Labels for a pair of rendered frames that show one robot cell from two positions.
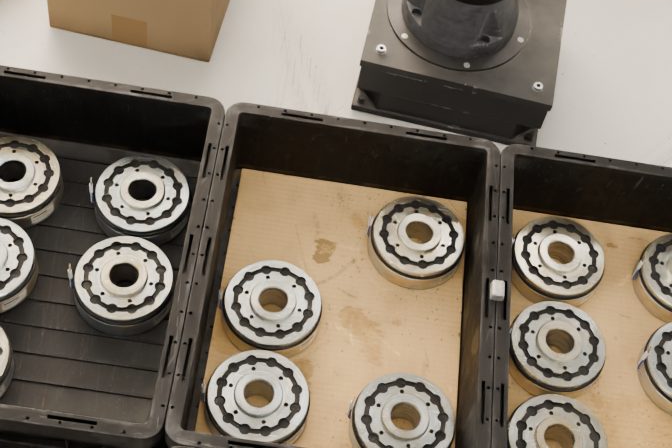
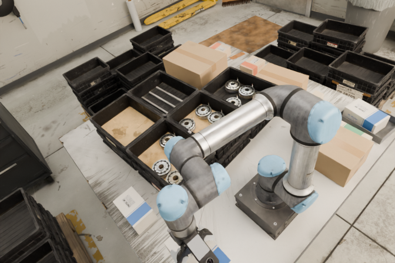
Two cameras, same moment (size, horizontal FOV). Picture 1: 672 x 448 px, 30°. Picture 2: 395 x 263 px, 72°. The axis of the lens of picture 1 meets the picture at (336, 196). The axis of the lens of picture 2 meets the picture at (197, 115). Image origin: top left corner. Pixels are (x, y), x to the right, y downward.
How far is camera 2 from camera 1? 1.68 m
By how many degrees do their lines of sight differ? 76
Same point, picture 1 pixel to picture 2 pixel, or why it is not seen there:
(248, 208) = not seen: hidden behind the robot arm
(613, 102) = (238, 235)
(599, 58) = (254, 242)
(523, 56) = (251, 198)
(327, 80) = not seen: hidden behind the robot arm
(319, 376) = (203, 122)
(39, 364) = (228, 95)
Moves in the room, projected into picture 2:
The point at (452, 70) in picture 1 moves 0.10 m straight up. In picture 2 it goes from (254, 180) to (254, 169)
